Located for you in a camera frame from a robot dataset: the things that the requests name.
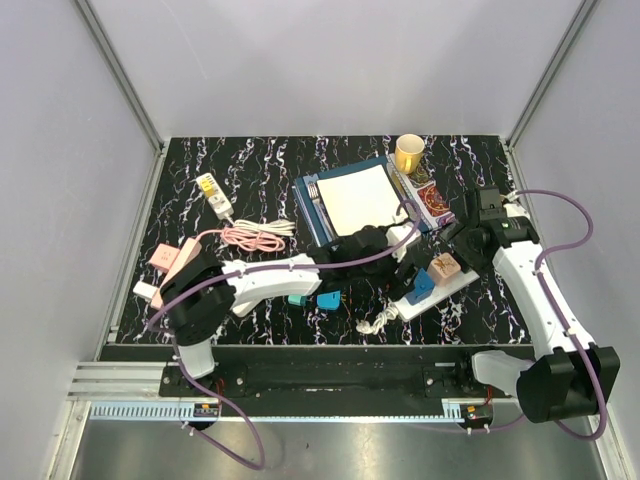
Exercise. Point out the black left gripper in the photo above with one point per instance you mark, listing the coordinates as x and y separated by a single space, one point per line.
394 265

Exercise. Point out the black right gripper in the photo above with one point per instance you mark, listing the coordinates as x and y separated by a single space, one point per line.
474 260

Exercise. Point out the pink deer cube adapter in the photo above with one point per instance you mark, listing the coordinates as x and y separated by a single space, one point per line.
443 269

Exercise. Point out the dark blue cube adapter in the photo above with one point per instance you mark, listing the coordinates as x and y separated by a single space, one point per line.
423 287

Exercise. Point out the light blue plug adapter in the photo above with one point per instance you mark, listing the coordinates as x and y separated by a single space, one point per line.
329 301

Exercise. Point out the white multicolour power strip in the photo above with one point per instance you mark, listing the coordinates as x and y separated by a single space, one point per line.
408 311

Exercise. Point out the teal small plug adapter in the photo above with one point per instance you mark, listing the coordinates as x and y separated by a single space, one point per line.
297 300

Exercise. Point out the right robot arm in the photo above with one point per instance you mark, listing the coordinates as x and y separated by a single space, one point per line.
571 375

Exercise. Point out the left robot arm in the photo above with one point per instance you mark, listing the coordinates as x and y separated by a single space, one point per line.
198 297

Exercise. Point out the white power strip yellow plug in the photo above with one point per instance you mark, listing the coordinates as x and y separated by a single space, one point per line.
215 196

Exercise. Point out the white plug adapter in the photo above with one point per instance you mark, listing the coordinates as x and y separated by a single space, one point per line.
144 290

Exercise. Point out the white square plate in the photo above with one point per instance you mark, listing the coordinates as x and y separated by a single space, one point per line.
364 198

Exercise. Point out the silver fork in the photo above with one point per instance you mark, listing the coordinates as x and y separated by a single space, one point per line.
314 195

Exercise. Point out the patterned colourful coaster cloth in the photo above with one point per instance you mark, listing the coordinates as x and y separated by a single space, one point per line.
433 211

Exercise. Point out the dark blue placemat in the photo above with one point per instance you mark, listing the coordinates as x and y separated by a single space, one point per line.
318 220

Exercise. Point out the yellow mug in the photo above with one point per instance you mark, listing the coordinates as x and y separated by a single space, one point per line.
408 152

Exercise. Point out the pink power strip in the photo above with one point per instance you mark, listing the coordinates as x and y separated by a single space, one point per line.
188 251

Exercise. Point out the black mounting base rail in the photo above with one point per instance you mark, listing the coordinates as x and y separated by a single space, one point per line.
423 371

